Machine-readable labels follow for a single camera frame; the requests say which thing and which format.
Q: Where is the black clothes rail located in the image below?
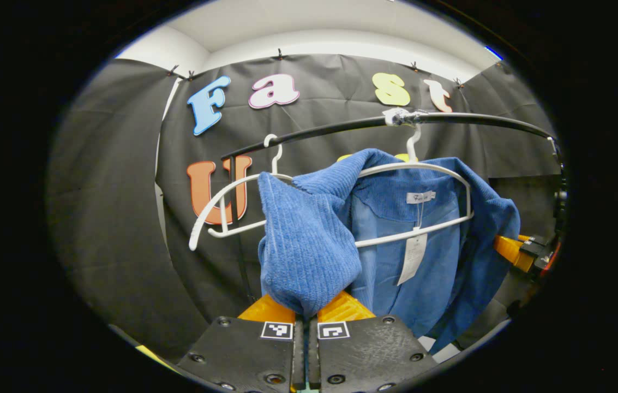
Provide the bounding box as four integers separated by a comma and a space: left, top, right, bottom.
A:
220, 109, 555, 306

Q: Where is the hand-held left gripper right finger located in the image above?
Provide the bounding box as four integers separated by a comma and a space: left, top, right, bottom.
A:
309, 289, 438, 393

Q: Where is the black backdrop cloth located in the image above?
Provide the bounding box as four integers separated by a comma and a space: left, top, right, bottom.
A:
47, 53, 566, 364

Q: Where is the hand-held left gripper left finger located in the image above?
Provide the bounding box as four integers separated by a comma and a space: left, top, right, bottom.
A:
177, 294, 306, 393

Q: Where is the blue corduroy shirt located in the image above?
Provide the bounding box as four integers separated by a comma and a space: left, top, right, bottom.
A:
257, 148, 522, 355

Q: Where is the white cord tie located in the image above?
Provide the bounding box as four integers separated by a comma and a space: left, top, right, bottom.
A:
383, 108, 414, 127

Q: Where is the white clothes hanger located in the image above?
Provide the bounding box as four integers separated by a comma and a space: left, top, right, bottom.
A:
355, 123, 474, 249
188, 134, 294, 252

